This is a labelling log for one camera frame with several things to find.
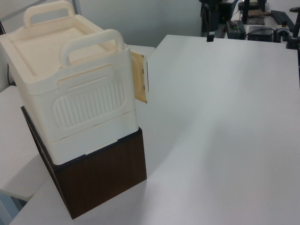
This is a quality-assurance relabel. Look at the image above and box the cream cabinet door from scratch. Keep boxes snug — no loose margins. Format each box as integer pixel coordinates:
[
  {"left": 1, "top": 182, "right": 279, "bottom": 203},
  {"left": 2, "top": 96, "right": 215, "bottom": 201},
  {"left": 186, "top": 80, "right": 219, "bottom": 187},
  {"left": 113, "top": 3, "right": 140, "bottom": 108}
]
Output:
[{"left": 130, "top": 51, "right": 150, "bottom": 104}]

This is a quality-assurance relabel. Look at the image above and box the black computer case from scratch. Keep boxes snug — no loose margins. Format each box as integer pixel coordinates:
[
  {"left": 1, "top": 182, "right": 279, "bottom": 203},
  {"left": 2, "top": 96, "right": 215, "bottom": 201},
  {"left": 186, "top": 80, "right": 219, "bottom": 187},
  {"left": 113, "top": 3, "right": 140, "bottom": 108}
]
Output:
[{"left": 218, "top": 2, "right": 233, "bottom": 24}]

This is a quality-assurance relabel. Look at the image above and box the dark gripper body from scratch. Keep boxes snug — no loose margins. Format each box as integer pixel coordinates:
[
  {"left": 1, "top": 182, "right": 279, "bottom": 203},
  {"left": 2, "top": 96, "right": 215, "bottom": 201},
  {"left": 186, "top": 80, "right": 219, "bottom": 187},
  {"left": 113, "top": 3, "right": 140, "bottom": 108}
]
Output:
[{"left": 206, "top": 9, "right": 220, "bottom": 34}]

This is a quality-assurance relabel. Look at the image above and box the black box with green label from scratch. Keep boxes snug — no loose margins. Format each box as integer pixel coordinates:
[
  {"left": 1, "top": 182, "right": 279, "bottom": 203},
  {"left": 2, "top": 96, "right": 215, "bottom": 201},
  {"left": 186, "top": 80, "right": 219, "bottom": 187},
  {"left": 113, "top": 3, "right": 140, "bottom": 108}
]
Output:
[{"left": 225, "top": 20, "right": 246, "bottom": 39}]

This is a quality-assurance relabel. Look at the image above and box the dark brown wooden box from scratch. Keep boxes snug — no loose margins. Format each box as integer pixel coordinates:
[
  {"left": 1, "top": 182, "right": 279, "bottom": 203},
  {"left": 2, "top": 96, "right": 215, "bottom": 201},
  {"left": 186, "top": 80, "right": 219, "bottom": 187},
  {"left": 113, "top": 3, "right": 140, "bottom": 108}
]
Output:
[{"left": 20, "top": 105, "right": 148, "bottom": 220}]

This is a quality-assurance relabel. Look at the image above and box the black keyboard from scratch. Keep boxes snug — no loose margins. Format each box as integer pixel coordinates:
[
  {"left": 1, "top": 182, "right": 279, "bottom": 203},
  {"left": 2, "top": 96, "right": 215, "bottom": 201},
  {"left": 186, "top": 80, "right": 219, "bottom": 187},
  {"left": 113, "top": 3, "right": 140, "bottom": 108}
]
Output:
[{"left": 270, "top": 9, "right": 296, "bottom": 25}]

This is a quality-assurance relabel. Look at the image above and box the black flat electronic device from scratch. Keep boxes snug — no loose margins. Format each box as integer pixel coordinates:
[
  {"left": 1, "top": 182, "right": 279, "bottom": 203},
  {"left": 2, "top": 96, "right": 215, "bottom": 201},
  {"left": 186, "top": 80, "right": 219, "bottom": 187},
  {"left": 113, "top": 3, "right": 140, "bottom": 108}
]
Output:
[{"left": 247, "top": 25, "right": 275, "bottom": 42}]

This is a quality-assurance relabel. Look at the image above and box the brown flat board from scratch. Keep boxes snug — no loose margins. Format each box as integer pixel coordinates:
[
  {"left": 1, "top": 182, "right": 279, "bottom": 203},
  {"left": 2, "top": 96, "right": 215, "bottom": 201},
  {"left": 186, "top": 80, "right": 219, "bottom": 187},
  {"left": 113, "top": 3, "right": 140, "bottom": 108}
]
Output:
[{"left": 247, "top": 8, "right": 272, "bottom": 18}]

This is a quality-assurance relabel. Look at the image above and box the black clamp camera mount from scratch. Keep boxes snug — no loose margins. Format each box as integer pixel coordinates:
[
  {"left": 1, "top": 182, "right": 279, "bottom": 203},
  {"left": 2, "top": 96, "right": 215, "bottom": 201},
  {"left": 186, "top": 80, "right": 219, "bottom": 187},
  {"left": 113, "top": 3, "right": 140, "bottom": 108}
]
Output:
[{"left": 276, "top": 9, "right": 300, "bottom": 50}]

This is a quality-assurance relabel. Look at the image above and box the cream plastic storage cabinet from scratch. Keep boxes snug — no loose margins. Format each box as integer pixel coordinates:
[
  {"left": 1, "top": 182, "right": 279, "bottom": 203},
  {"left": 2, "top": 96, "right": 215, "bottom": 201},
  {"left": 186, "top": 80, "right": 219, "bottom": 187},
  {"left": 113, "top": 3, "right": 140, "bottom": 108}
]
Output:
[{"left": 0, "top": 0, "right": 137, "bottom": 165}]

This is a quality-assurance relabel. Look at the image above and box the black monitor stand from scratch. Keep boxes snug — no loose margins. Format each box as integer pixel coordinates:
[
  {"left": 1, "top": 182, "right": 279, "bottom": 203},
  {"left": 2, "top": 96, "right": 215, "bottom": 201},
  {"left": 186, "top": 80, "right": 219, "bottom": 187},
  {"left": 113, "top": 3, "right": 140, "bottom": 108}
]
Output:
[{"left": 238, "top": 0, "right": 250, "bottom": 24}]

